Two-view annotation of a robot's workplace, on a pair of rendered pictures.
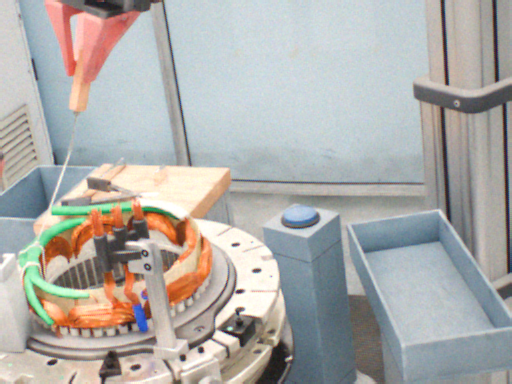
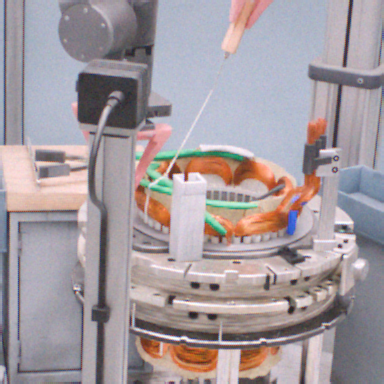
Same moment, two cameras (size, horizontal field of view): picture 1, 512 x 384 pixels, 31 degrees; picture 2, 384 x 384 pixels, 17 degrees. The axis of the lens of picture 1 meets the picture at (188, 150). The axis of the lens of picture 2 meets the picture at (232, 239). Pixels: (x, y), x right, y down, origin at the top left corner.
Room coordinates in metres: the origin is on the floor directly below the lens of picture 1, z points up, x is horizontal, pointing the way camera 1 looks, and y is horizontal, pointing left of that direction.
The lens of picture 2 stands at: (-0.22, 1.00, 1.63)
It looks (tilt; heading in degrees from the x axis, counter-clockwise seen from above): 22 degrees down; 318
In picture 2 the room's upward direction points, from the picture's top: 4 degrees clockwise
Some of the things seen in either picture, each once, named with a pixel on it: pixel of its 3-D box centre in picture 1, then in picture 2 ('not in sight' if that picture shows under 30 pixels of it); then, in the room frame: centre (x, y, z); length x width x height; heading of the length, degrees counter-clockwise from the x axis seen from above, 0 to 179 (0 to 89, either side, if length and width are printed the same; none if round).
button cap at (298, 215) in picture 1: (299, 214); not in sight; (1.02, -0.12, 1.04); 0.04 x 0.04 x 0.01
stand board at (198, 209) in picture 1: (135, 203); (78, 176); (1.11, 0.08, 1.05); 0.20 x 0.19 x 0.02; 62
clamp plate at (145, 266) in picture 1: (139, 257); (327, 163); (0.68, 0.05, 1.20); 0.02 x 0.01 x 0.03; 59
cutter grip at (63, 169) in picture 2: (76, 204); (54, 170); (1.06, 0.15, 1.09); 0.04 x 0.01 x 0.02; 77
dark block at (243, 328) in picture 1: (238, 328); (341, 232); (0.72, -0.02, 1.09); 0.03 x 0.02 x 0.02; 144
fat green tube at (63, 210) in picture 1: (118, 209); (186, 154); (0.89, 0.08, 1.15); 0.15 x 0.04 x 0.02; 67
